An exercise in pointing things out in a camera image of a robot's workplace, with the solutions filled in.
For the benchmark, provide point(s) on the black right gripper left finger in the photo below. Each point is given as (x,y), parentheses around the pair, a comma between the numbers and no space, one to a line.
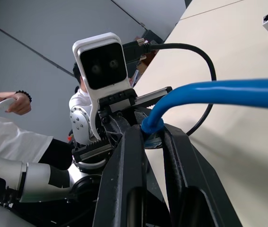
(119,179)

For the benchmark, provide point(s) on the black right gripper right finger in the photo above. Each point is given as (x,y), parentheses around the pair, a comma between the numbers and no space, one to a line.
(195,184)

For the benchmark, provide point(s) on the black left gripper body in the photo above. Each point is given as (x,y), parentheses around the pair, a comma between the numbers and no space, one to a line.
(149,96)

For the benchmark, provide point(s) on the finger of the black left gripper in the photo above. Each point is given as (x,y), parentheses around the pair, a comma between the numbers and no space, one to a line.
(140,117)
(113,127)

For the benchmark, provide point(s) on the white handheld remote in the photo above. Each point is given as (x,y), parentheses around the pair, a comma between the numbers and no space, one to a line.
(5,104)

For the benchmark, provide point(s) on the black-haired person in white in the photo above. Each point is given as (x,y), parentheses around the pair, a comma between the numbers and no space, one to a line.
(79,97)

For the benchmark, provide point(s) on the person's bare hand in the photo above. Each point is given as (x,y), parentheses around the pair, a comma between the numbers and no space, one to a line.
(21,107)

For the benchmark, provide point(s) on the background desk clutter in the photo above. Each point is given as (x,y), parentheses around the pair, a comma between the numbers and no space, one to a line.
(145,61)

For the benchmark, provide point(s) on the person in white shirt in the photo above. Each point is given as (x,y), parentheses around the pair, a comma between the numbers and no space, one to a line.
(6,134)

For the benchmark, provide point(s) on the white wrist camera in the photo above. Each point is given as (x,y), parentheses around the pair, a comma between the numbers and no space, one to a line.
(100,63)

